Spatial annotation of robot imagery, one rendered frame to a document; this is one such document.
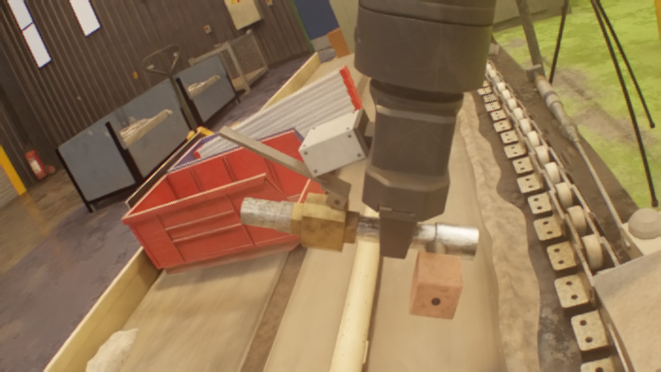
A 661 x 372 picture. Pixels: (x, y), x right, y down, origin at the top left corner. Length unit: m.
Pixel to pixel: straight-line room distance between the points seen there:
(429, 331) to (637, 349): 0.35
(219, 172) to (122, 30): 10.44
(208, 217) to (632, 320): 0.69
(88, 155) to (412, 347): 4.76
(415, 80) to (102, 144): 4.72
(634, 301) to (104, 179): 5.04
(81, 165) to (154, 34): 6.09
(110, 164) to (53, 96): 8.50
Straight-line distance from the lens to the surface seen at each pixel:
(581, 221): 0.58
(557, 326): 0.52
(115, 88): 11.84
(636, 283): 0.25
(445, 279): 0.31
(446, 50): 0.27
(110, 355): 0.76
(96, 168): 5.11
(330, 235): 0.36
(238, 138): 0.35
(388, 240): 0.35
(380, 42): 0.28
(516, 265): 0.60
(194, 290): 0.83
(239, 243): 0.81
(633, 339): 0.22
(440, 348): 0.51
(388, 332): 0.55
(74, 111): 12.98
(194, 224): 0.82
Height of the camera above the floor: 1.12
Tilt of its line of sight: 23 degrees down
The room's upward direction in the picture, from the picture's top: 24 degrees counter-clockwise
